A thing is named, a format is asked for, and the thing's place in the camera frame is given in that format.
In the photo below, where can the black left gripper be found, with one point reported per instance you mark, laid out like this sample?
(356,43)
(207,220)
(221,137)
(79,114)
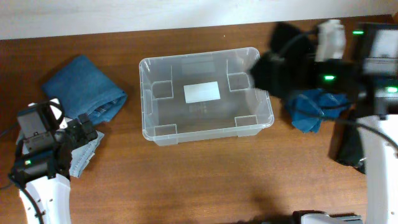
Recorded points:
(89,125)

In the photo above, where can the dark teal garment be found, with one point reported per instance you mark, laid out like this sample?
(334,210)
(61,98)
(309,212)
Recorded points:
(306,108)

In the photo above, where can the black garment with tape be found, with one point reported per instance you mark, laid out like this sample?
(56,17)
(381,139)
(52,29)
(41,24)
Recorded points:
(350,152)

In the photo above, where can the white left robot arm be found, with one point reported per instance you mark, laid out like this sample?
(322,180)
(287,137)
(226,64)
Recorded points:
(43,178)

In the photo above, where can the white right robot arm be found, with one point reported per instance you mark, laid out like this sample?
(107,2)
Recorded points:
(370,80)

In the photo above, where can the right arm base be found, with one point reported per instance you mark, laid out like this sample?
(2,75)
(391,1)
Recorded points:
(320,217)

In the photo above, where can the folded light blue jeans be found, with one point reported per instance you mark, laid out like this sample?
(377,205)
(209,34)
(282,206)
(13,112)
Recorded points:
(82,155)

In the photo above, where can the folded blue denim jeans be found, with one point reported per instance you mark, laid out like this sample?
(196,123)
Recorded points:
(82,88)

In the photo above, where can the clear plastic storage bin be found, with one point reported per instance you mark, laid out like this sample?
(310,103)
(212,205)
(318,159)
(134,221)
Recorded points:
(167,119)

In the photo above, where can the white label in bin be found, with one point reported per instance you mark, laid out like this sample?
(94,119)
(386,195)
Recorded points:
(201,92)

